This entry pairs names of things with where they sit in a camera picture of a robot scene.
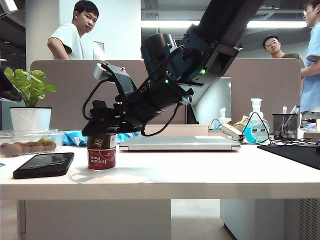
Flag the white and blue marker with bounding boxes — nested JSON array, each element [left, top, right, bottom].
[[288, 103, 301, 116]]

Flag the brown kiwi fruit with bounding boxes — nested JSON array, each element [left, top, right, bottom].
[[42, 139, 57, 152], [0, 141, 24, 158], [23, 140, 44, 154]]

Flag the man in dark shirt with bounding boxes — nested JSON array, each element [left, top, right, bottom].
[[261, 34, 305, 69]]

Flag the green leafy plant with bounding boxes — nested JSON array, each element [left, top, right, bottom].
[[3, 66, 58, 109]]

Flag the man in white shirt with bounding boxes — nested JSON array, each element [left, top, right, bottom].
[[47, 0, 100, 61]]

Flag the small white spray bottle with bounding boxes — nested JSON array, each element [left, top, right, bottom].
[[218, 107, 230, 126]]

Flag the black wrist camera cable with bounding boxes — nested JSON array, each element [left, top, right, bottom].
[[82, 80, 105, 121]]

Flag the black mouse pad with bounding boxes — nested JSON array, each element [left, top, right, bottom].
[[256, 144, 320, 171]]

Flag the white stapler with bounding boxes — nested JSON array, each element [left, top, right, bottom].
[[220, 122, 245, 143]]

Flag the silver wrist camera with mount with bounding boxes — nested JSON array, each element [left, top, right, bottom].
[[92, 62, 138, 98]]

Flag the blue hand sanitizer bottle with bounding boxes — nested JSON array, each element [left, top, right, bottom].
[[241, 97, 271, 145]]

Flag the black mouse cable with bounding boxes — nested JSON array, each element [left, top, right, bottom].
[[257, 136, 320, 148]]

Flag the clear plastic fruit container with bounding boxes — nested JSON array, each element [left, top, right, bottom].
[[0, 128, 65, 158]]

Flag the silver Dell laptop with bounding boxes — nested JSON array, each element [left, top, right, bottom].
[[118, 135, 242, 153]]

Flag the man in light blue shirt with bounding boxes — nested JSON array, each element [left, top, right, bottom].
[[299, 0, 320, 114]]

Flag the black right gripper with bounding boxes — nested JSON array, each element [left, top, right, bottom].
[[81, 98, 144, 138]]

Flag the white desk support panel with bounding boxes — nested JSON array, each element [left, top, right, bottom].
[[16, 199, 172, 235], [220, 198, 320, 240]]

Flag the brown desk divider ledge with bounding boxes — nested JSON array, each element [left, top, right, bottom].
[[144, 123, 210, 137]]

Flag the white plant pot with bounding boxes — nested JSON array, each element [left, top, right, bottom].
[[9, 106, 53, 134]]

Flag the black mesh pen holder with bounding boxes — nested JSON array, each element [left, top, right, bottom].
[[271, 112, 301, 142]]

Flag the red tomato paste can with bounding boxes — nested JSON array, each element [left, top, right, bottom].
[[87, 147, 117, 171], [87, 134, 118, 150]]

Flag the black smartphone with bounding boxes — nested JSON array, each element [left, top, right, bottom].
[[12, 152, 76, 180]]

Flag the brown partition panel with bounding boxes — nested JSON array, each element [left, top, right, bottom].
[[219, 57, 302, 125], [29, 59, 188, 126]]

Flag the black USB cable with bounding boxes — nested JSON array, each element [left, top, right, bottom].
[[237, 111, 271, 145]]

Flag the blue snack bag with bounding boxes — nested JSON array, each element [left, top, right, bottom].
[[61, 129, 140, 146]]

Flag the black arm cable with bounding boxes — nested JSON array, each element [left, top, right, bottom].
[[139, 101, 183, 137]]

